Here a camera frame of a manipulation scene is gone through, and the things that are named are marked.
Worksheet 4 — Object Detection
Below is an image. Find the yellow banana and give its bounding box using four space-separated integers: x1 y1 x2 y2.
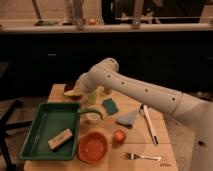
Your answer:
64 89 82 97

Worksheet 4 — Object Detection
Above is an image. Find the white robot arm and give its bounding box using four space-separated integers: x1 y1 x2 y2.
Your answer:
77 58 213 171

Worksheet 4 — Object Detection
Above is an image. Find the purple bowl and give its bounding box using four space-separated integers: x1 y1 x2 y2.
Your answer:
64 81 82 100

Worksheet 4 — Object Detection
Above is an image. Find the orange bowl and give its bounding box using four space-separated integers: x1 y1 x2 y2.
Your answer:
77 132 108 164

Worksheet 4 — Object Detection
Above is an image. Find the small metal cup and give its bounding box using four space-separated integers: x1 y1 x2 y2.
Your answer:
104 87 112 95

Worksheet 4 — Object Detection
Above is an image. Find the small green cup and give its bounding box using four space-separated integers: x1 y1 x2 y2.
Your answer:
87 91 97 105

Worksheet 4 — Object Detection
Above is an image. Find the teal sponge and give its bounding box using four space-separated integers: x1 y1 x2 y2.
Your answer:
102 98 119 115

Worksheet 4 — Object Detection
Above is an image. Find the blue grey cloth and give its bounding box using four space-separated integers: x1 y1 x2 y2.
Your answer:
116 110 138 128

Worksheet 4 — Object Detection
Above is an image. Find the red orange tomato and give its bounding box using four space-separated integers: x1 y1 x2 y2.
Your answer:
113 130 126 144

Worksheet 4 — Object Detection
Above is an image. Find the wooden table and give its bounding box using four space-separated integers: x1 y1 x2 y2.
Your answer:
24 84 178 171

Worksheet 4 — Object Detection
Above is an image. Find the green plastic tray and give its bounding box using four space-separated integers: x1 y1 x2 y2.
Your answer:
20 102 80 160

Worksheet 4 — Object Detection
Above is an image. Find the silver fork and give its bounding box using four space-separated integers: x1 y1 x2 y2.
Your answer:
124 152 162 161

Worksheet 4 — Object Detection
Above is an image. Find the wooden block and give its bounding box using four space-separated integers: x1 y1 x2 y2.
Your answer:
48 129 73 150

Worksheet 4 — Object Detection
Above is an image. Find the black office chair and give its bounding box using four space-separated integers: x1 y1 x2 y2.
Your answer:
0 62 31 171

